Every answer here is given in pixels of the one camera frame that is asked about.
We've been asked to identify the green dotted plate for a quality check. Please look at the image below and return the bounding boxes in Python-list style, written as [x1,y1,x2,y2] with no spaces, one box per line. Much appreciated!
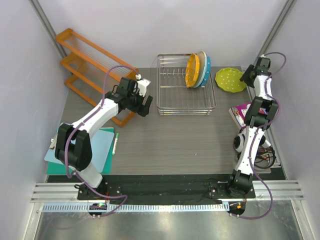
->
[214,67,247,93]

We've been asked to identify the blue dotted plate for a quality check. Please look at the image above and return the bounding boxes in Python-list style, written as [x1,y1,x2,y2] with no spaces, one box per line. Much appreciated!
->
[196,55,211,88]

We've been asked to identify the cream and blue plate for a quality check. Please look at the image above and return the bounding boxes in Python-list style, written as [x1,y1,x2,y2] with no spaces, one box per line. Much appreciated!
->
[194,51,208,88]

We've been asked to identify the orange dotted plate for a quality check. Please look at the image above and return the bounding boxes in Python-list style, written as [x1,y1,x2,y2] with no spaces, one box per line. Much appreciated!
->
[185,53,200,88]

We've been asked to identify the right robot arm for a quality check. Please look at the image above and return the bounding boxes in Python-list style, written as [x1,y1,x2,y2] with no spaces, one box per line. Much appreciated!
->
[225,55,279,198]

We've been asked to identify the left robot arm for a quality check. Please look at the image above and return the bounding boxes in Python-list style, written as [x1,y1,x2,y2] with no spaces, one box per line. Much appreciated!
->
[54,77,153,200]

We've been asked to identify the orange wooden shelf rack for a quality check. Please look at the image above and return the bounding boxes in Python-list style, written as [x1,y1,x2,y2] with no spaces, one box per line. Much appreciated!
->
[55,28,140,128]

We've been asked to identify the purple book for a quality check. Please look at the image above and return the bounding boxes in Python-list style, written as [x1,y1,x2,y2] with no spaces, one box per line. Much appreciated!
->
[228,102,251,129]

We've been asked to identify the green white marker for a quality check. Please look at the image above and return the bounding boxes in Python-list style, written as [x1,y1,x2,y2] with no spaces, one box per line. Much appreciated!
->
[112,132,119,156]

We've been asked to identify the light blue clipboard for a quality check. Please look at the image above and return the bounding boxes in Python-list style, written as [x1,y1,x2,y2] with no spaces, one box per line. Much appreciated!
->
[44,129,115,174]

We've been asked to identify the white headphones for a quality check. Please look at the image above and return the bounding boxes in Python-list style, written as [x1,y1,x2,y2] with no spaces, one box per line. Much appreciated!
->
[233,132,272,153]

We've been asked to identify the green folder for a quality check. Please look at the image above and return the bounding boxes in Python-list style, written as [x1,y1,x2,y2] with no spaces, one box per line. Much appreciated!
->
[46,127,116,175]

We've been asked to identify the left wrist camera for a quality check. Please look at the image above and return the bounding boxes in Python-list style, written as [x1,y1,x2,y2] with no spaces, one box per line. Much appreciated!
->
[135,74,151,97]

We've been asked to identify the metal wire dish rack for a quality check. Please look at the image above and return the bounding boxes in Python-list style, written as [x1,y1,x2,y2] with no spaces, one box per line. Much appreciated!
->
[156,53,216,115]

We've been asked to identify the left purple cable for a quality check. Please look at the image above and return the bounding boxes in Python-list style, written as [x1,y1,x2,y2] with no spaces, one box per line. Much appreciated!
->
[65,65,141,218]

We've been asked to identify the black cable bundle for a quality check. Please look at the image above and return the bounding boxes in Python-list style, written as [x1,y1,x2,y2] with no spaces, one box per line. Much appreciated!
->
[253,147,277,172]

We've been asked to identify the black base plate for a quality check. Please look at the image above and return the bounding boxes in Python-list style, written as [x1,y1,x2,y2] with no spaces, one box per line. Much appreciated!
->
[47,173,258,205]

